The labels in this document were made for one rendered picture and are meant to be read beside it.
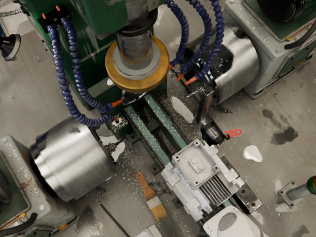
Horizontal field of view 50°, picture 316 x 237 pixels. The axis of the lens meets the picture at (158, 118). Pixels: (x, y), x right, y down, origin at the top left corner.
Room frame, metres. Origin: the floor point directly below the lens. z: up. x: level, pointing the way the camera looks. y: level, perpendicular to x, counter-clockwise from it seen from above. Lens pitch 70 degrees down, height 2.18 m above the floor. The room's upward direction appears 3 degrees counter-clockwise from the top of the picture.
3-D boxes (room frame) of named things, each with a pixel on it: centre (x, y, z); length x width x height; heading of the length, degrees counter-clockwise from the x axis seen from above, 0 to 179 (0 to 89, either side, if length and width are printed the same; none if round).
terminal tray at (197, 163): (0.22, -0.11, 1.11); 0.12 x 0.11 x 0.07; 33
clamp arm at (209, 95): (0.41, -0.15, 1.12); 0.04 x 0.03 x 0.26; 32
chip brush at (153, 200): (0.17, 0.05, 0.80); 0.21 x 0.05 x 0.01; 26
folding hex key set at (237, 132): (0.40, -0.30, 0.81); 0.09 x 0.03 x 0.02; 98
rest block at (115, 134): (0.45, 0.16, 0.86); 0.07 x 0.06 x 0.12; 122
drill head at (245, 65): (0.62, -0.25, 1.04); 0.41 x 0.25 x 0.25; 122
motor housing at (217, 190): (0.19, -0.13, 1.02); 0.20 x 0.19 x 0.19; 33
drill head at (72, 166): (0.26, 0.33, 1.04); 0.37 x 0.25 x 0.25; 122
